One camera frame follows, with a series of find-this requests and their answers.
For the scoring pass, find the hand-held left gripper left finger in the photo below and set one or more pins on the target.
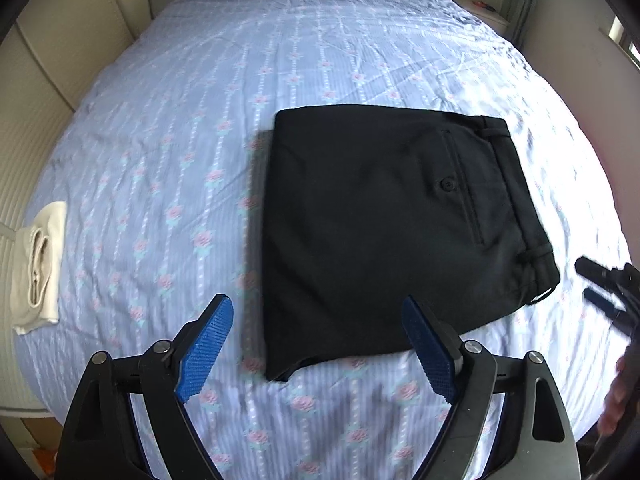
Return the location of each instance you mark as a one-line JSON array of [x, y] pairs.
[[207, 350]]

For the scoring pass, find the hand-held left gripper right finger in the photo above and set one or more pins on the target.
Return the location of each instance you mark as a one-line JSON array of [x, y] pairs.
[[432, 350]]

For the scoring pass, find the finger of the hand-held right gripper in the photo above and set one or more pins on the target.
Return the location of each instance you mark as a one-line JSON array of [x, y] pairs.
[[602, 302], [595, 269]]

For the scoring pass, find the black pants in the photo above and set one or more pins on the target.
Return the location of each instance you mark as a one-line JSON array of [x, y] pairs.
[[375, 220]]

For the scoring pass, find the person's right hand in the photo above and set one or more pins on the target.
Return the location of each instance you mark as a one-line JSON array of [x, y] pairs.
[[616, 395]]

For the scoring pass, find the white folded cloth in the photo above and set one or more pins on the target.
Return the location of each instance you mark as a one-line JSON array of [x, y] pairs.
[[47, 240]]

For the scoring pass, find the window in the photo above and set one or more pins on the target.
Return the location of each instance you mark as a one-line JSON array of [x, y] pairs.
[[627, 40]]

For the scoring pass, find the bed with floral blue sheet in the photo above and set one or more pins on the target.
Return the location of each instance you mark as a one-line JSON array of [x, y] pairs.
[[175, 110]]

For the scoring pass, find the white nightstand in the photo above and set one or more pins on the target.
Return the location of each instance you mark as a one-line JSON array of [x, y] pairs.
[[492, 17]]

